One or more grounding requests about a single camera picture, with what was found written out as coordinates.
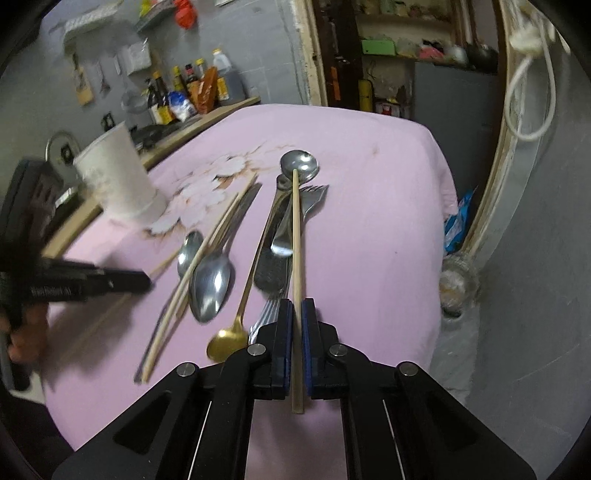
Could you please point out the glass jar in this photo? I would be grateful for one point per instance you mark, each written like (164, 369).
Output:
(459, 284)

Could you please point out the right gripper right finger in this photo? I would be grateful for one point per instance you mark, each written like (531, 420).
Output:
(322, 377)

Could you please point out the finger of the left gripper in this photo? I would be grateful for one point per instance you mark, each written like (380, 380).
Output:
(49, 265)
(134, 282)

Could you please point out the person left hand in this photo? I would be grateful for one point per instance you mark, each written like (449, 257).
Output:
(29, 341)

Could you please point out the blue white bag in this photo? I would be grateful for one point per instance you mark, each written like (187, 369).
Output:
(180, 106)

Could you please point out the metal faucet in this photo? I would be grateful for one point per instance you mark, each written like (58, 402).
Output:
(60, 151)

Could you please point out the white plastic utensil holder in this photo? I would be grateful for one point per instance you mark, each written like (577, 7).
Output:
(113, 172)

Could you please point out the large soy sauce jug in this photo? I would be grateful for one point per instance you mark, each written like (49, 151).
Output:
(229, 85)

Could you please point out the dark sauce bottle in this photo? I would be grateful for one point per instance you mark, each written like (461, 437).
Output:
(158, 100)

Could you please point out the yellow gas cylinder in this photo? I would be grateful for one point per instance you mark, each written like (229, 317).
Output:
(366, 95)

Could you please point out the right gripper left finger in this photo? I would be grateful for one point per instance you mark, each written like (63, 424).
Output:
(271, 379)

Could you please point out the black wok pan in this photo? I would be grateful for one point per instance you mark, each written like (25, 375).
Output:
(145, 138)

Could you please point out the round steel spoon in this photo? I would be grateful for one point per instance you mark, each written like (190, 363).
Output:
(299, 161)

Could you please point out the small steel spoon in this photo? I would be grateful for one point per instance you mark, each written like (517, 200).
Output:
(191, 244)

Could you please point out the orange snack bag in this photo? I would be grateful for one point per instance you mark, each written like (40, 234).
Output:
(204, 92)

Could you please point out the steel butter knife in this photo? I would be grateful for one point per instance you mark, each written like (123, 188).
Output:
(270, 276)

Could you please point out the green box on shelf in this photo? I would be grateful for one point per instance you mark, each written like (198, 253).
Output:
(379, 47)

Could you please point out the large oval steel spoon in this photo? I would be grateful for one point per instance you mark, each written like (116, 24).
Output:
(212, 280)

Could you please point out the grey cabinet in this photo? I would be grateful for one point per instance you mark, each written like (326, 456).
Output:
(460, 108)

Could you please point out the gold long-handled spoon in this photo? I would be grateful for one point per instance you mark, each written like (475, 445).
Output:
(229, 340)

